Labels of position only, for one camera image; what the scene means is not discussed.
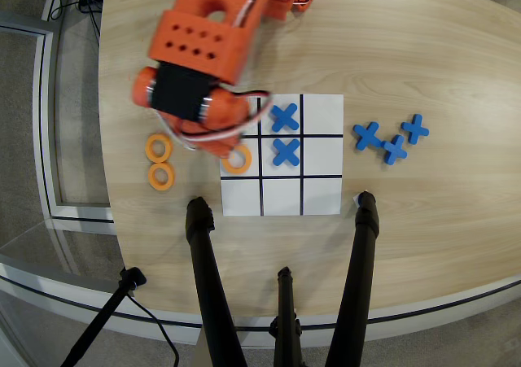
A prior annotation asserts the slim black stand pole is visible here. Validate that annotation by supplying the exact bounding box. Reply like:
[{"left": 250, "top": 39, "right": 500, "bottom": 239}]
[{"left": 59, "top": 266, "right": 148, "bottom": 367}]

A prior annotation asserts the grey metal floor frame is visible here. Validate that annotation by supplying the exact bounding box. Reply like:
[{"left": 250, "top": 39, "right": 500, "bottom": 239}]
[{"left": 0, "top": 11, "right": 116, "bottom": 225}]

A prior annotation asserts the white servo cable bundle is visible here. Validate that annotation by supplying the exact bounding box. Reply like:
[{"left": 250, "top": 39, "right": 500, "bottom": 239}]
[{"left": 155, "top": 90, "right": 274, "bottom": 151}]

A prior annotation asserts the black cable on floor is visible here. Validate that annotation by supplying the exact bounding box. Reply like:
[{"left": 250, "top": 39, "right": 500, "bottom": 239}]
[{"left": 125, "top": 292, "right": 181, "bottom": 367}]

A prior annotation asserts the black power cable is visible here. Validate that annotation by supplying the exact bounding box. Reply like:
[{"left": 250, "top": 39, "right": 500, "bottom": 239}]
[{"left": 47, "top": 0, "right": 103, "bottom": 38}]

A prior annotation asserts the white tic-tac-toe board sheet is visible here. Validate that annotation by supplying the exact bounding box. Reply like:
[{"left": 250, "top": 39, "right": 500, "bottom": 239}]
[{"left": 219, "top": 94, "right": 345, "bottom": 217}]

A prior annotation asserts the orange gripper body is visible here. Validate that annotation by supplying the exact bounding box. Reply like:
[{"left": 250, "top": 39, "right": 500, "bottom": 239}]
[{"left": 160, "top": 96, "right": 252, "bottom": 160}]

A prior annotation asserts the orange foam ring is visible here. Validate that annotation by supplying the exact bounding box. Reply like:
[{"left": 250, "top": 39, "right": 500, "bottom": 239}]
[
  {"left": 220, "top": 144, "right": 253, "bottom": 176},
  {"left": 147, "top": 162, "right": 176, "bottom": 192},
  {"left": 144, "top": 133, "right": 174, "bottom": 164}
]

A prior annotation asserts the thin black tripod leg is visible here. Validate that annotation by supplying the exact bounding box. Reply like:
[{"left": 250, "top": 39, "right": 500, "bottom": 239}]
[{"left": 268, "top": 265, "right": 304, "bottom": 367}]

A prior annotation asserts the blue foam cross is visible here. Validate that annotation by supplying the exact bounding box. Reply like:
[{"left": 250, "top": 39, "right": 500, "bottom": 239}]
[
  {"left": 381, "top": 133, "right": 409, "bottom": 167},
  {"left": 271, "top": 137, "right": 302, "bottom": 168},
  {"left": 352, "top": 121, "right": 385, "bottom": 152},
  {"left": 269, "top": 103, "right": 301, "bottom": 133},
  {"left": 400, "top": 113, "right": 431, "bottom": 146}
]

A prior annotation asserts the thick black tripod leg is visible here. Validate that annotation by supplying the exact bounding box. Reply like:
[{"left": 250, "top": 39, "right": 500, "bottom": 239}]
[
  {"left": 184, "top": 196, "right": 249, "bottom": 367},
  {"left": 323, "top": 190, "right": 381, "bottom": 367}
]

